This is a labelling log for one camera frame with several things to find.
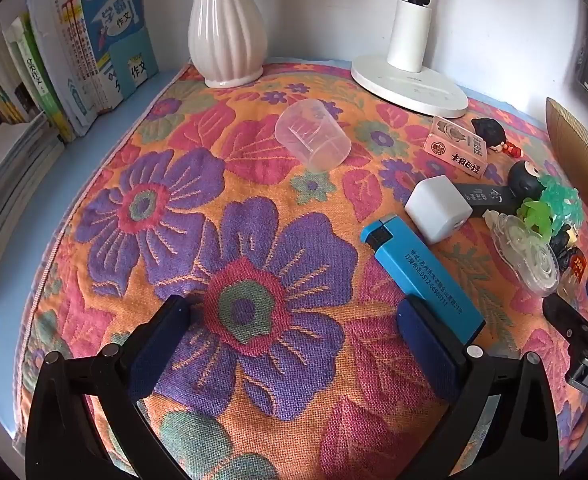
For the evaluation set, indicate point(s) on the teal translucent toy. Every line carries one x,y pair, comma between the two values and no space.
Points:
561,197

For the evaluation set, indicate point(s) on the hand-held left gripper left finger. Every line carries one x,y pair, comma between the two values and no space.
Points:
158,340

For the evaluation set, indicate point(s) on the black-haired red figurine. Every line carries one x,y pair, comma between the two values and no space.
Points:
489,132

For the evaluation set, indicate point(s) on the black toy figure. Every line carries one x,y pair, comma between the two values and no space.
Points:
564,247

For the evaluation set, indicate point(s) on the blue lighter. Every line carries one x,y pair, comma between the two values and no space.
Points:
414,270

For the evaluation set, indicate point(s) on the brown ribbed glass bowl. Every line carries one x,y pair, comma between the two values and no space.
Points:
579,150

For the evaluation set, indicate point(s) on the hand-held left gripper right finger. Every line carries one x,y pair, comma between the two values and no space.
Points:
429,350

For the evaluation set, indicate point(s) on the white ribbed vase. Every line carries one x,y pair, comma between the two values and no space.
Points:
226,25

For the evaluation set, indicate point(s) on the floral woven cloth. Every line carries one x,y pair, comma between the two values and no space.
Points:
198,240

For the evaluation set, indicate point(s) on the green translucent toy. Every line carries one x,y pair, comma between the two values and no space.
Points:
536,212

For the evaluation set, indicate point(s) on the row of books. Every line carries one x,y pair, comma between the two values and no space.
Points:
118,35

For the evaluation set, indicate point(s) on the clear correction tape dispenser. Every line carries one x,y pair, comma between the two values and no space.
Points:
524,255

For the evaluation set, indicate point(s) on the clear plastic cup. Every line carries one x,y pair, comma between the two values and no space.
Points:
314,140

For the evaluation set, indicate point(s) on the small round-head figurine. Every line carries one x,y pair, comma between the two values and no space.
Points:
524,177

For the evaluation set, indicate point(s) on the white cube charger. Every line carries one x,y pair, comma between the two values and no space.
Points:
436,207

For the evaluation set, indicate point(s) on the stack of white booklets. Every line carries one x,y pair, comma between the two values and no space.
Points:
3,200

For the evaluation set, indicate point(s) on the pink card box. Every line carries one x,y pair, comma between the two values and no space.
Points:
454,152

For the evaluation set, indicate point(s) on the white desk lamp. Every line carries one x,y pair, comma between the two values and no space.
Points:
409,35

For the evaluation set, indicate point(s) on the small red label packet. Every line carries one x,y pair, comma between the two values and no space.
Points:
579,267

